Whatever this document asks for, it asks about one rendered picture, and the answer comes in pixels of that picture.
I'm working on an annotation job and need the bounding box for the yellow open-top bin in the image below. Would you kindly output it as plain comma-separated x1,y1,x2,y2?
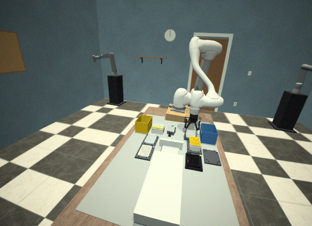
135,115,153,134

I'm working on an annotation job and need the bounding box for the blue bin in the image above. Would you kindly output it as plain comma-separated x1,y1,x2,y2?
200,123,218,145

